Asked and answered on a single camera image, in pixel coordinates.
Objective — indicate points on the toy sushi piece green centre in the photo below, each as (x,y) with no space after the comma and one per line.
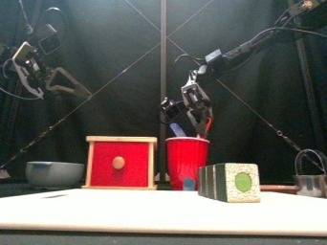
(237,182)

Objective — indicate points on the grey bowl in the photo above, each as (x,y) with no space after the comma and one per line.
(53,173)

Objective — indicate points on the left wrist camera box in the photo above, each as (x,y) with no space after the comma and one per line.
(49,41)

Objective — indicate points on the brown wooden plate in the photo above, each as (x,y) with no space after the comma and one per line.
(277,189)

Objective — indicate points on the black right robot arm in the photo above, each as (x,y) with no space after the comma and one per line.
(254,40)

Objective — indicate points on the thin toy sushi slice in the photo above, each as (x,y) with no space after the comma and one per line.
(201,181)
(209,181)

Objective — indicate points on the vertical metal frame pole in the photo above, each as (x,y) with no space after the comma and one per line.
(162,48)

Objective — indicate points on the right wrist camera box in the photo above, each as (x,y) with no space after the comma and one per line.
(172,110)

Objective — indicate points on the red plastic cup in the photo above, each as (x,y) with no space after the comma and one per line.
(186,162)

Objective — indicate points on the white cutting board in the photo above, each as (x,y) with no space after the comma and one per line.
(161,210)

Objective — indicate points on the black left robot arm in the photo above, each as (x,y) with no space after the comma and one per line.
(5,54)

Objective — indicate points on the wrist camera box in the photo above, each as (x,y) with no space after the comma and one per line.
(172,110)
(49,41)

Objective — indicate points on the red wooden drawer box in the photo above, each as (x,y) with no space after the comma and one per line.
(121,162)

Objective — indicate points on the dark side frame post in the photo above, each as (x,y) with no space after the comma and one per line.
(306,95)

